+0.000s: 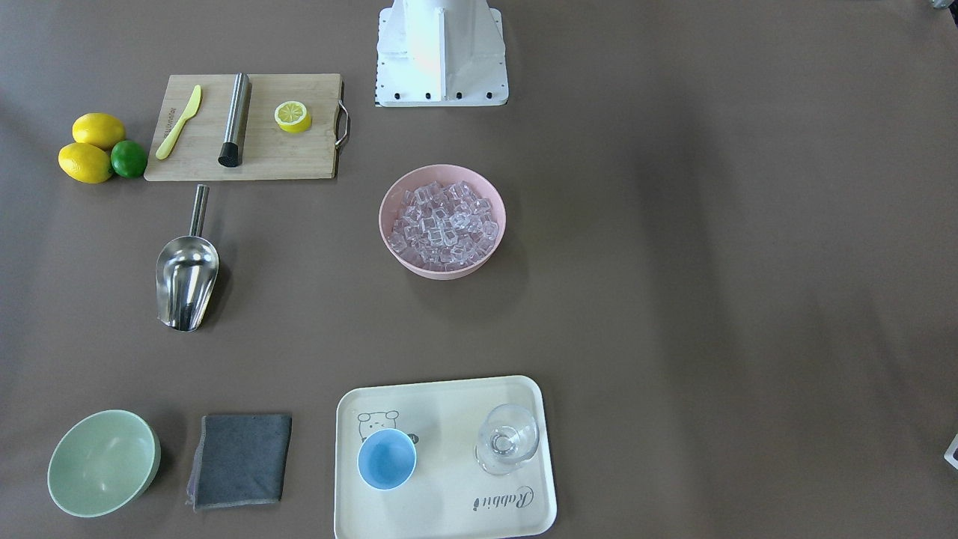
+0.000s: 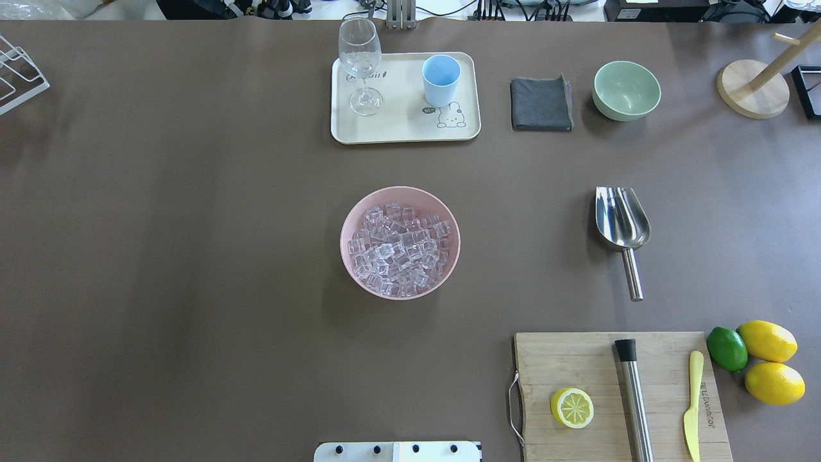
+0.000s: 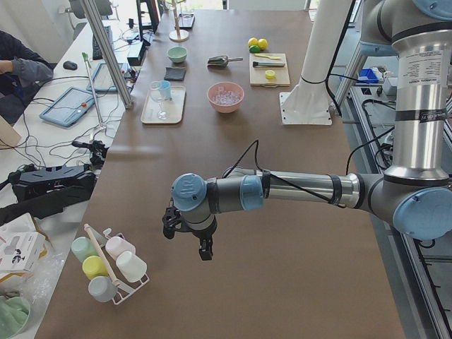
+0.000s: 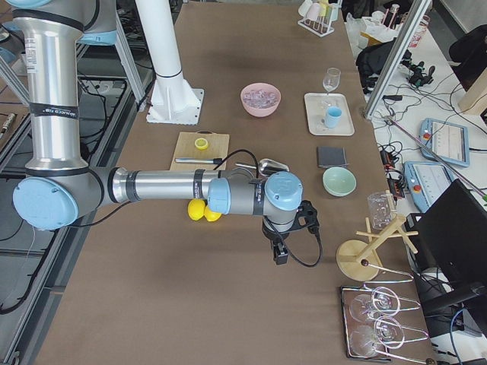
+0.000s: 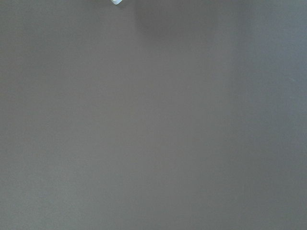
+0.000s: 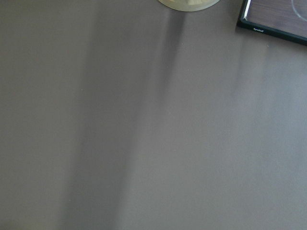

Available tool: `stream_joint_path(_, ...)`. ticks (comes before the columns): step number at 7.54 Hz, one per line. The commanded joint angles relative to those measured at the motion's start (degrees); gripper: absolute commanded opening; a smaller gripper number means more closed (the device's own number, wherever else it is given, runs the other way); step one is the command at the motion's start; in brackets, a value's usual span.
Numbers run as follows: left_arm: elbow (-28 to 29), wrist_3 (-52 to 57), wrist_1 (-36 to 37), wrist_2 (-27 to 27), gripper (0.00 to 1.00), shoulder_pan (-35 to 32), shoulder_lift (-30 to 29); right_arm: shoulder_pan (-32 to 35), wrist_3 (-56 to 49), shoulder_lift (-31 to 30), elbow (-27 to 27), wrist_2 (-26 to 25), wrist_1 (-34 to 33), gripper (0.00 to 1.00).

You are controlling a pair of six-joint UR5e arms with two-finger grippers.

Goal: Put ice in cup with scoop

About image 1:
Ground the half lemon slice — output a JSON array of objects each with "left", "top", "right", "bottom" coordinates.
[{"left": 274, "top": 101, "right": 312, "bottom": 133}]

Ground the yellow lemon upper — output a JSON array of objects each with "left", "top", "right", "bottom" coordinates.
[{"left": 71, "top": 112, "right": 126, "bottom": 151}]

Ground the pile of clear ice cubes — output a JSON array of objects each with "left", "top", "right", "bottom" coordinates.
[{"left": 385, "top": 181, "right": 503, "bottom": 272}]

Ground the light blue cup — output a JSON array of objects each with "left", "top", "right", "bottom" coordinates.
[{"left": 357, "top": 427, "right": 418, "bottom": 491}]

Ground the bamboo cutting board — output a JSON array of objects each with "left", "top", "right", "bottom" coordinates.
[{"left": 144, "top": 73, "right": 343, "bottom": 182}]

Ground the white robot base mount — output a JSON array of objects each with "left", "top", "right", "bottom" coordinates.
[{"left": 374, "top": 1, "right": 510, "bottom": 107}]

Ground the mint green bowl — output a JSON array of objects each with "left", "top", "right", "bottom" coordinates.
[{"left": 47, "top": 409, "right": 161, "bottom": 518}]

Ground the yellow plastic knife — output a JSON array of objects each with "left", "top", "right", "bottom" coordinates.
[{"left": 155, "top": 85, "right": 202, "bottom": 160}]

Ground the yellow lemon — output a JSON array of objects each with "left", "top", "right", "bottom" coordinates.
[
  {"left": 58, "top": 142, "right": 114, "bottom": 184},
  {"left": 71, "top": 112, "right": 126, "bottom": 151}
]

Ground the pink bowl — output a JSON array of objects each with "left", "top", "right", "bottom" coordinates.
[{"left": 379, "top": 164, "right": 507, "bottom": 280}]

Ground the steel muddler black tip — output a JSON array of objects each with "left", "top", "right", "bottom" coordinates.
[{"left": 218, "top": 73, "right": 252, "bottom": 168}]

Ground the stainless steel ice scoop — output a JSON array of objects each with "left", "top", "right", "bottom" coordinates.
[{"left": 155, "top": 184, "right": 220, "bottom": 332}]

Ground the grey folded cloth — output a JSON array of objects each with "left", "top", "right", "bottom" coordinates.
[{"left": 187, "top": 414, "right": 292, "bottom": 511}]

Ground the cream serving tray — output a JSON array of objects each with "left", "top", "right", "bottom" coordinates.
[{"left": 333, "top": 375, "right": 558, "bottom": 538}]

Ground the green lime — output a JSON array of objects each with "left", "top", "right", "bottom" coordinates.
[{"left": 110, "top": 139, "right": 148, "bottom": 178}]

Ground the clear wine glass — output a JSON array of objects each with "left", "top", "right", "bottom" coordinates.
[{"left": 475, "top": 404, "right": 540, "bottom": 475}]

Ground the yellow lemon lower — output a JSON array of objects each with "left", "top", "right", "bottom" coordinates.
[{"left": 58, "top": 142, "right": 114, "bottom": 184}]

